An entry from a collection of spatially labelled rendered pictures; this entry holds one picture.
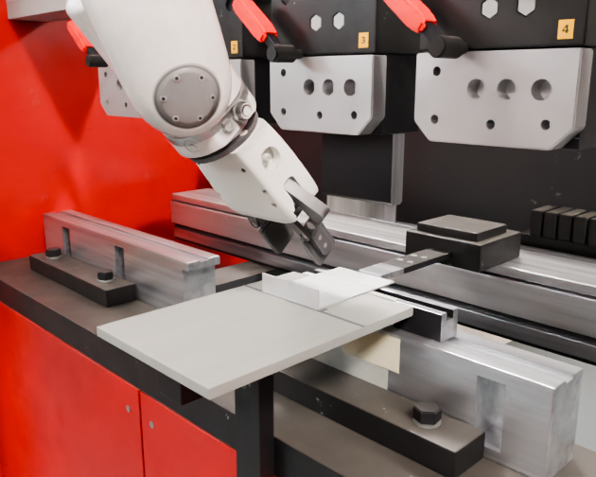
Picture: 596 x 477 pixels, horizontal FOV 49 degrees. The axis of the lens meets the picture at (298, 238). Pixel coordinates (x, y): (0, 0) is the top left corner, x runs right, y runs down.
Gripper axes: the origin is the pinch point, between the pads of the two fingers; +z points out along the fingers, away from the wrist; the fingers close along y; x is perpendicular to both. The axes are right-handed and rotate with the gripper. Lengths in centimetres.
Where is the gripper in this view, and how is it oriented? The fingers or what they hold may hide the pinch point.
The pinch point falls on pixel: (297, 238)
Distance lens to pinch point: 68.4
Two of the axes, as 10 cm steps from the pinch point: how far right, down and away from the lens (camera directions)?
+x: -5.5, 7.5, -3.7
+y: -7.0, -1.7, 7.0
